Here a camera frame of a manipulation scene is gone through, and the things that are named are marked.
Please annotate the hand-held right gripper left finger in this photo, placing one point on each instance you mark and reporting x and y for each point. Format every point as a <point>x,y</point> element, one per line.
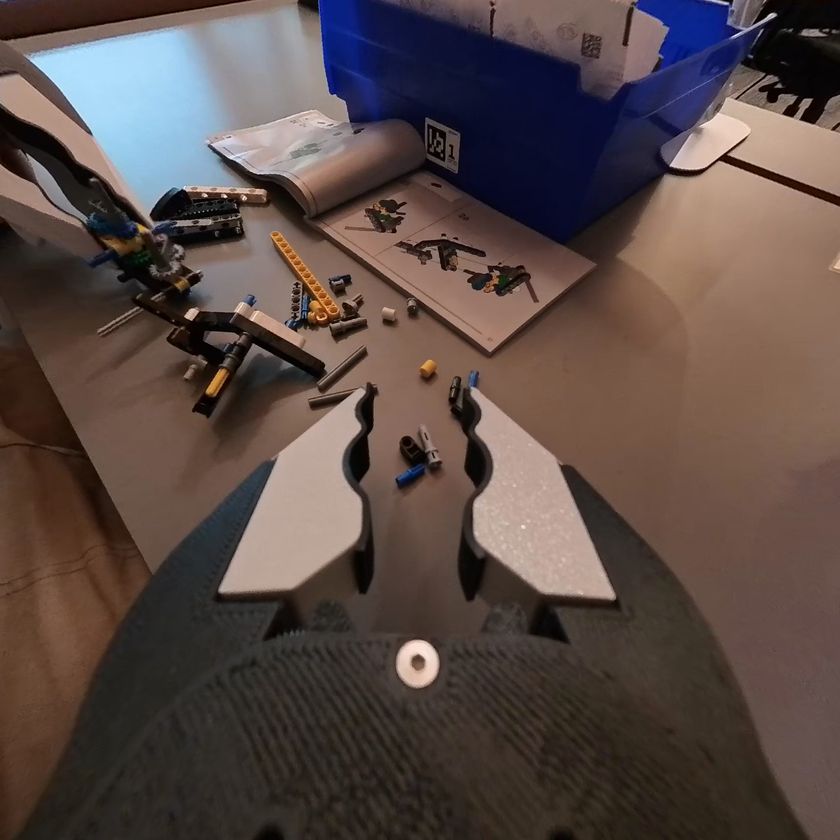
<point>295,525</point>

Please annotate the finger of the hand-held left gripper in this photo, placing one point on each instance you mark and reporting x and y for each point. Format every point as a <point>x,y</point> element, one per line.
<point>39,92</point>
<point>33,216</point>

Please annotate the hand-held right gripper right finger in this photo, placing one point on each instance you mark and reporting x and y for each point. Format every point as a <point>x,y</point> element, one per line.
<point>538,525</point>

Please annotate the colourful lego gear assembly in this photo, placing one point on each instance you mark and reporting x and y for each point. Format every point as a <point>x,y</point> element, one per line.
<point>141,253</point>

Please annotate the dark grey lego axle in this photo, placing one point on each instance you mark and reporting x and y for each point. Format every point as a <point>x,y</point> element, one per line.
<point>331,398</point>
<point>341,367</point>

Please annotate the light grey lego pin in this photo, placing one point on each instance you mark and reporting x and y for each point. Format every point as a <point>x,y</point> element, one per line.
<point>430,446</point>

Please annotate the black curved lego piece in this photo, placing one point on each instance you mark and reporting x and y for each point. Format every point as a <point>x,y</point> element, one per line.
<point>167,203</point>

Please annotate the light grey lego axle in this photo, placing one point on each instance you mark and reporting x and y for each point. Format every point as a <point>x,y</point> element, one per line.
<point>119,321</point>

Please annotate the small black lego connector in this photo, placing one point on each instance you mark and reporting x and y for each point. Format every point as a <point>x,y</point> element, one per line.
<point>409,446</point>

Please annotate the black lego pin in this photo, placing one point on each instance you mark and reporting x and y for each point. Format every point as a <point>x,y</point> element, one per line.
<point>455,388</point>

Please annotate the light grey thin lego liftarm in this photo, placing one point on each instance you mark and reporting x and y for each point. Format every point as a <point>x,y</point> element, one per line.
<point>203,223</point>

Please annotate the long black lego beam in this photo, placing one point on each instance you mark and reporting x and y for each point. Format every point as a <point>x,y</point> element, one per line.
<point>223,234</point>

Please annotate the yellow lego bush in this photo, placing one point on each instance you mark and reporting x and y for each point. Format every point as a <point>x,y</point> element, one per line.
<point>428,368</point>

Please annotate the white lego beam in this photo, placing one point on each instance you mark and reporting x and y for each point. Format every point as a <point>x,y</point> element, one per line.
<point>226,195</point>

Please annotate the small yellow lego connector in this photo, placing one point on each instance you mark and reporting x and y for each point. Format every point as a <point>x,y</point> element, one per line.
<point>319,316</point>

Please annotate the short light grey lego beam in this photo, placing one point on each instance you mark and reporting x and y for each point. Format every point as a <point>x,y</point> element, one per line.
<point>298,302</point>

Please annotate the lego instruction booklet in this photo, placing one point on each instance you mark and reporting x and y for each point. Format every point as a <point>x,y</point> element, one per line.
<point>459,282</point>

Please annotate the long yellow lego beam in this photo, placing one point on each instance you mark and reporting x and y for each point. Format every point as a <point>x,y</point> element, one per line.
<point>302,269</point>

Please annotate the blue plastic bin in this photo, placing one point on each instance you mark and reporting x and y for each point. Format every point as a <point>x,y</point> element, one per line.
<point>525,151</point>

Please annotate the white monitor stand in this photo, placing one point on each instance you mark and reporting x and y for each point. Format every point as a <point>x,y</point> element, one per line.
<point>705,141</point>

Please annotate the white cardboard box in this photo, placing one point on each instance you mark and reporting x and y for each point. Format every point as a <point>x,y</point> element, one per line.
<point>558,33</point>

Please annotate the dark office chair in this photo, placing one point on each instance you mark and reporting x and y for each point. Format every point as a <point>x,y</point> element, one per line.
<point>800,59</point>

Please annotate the black lego frame assembly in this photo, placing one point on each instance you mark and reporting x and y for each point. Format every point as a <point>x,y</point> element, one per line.
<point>197,328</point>

